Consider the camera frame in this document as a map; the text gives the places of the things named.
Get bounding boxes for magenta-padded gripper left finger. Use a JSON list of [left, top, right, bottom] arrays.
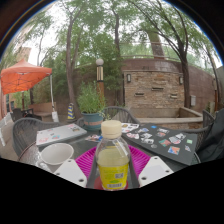
[[53, 146, 101, 189]]

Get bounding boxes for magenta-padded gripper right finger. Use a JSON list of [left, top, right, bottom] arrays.
[[128, 145, 174, 189]]

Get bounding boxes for yellow-labelled clear drink bottle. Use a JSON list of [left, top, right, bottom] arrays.
[[95, 119, 132, 191]]

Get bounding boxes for white ceramic mug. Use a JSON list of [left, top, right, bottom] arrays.
[[34, 142, 75, 173]]

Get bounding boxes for black laptop with stickers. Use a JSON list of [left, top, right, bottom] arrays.
[[121, 123, 199, 166]]

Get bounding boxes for silver laptop with stickers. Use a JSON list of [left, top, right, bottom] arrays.
[[35, 123, 88, 147]]

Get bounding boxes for small blue sticker card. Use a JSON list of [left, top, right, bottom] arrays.
[[84, 133, 104, 143]]

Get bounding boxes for white sticker sheet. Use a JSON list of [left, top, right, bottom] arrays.
[[120, 122, 141, 134]]

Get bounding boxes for grey wicker chair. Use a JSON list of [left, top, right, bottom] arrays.
[[12, 117, 63, 158], [193, 109, 216, 164], [75, 105, 141, 129]]

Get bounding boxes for blue yellow striped cone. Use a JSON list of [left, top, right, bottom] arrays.
[[67, 102, 76, 120]]

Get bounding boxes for black jacket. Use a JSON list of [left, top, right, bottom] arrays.
[[196, 108, 224, 164]]

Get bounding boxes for wooden bench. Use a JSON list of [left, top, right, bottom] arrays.
[[28, 101, 56, 122]]

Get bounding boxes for green plant in blue pot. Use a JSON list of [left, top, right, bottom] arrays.
[[77, 81, 107, 131]]

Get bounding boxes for globe-topped striped lamp post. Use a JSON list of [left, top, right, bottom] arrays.
[[95, 58, 106, 98]]

